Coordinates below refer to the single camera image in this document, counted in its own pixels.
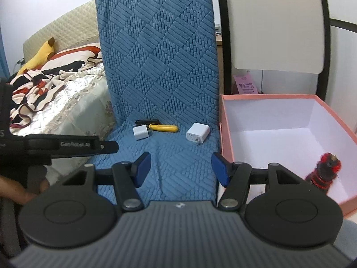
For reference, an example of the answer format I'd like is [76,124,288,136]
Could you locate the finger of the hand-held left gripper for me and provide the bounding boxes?
[25,134,119,159]

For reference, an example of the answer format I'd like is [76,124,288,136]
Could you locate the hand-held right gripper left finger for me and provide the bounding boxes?
[52,152,152,212]

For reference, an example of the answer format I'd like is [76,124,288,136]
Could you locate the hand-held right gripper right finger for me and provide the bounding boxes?
[211,152,311,212]

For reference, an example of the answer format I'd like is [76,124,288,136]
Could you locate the small white charger plug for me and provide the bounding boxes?
[133,125,151,142]

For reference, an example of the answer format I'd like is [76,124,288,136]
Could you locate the large white charger plug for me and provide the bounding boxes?
[186,122,210,147]

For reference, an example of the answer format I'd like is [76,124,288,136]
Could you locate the yellow handled screwdriver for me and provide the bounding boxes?
[147,124,179,133]

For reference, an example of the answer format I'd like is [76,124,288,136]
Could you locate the pink cardboard box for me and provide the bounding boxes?
[219,94,357,219]

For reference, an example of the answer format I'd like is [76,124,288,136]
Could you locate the person's left hand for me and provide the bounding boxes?
[0,176,50,204]

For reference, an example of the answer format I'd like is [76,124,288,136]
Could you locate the printed blanket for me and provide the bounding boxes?
[8,59,106,129]

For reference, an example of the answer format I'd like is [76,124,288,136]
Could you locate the pink carton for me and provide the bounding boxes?
[234,74,258,95]

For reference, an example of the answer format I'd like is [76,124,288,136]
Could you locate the orange and white pillow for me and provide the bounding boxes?
[47,43,102,62]

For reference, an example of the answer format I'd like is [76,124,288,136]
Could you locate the yellow plush toy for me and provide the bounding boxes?
[17,37,56,75]

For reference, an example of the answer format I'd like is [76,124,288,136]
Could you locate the blue curtain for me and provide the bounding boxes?
[0,24,10,76]

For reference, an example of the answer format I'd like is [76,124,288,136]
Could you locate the red and black figurine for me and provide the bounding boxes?
[305,152,341,193]

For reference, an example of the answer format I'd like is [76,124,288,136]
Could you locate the chair with blue textured cover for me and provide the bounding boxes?
[95,0,221,205]

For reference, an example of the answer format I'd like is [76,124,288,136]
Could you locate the white cabinet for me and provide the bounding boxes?
[328,18,357,136]

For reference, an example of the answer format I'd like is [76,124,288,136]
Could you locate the white chair with black frame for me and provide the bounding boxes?
[216,0,333,104]

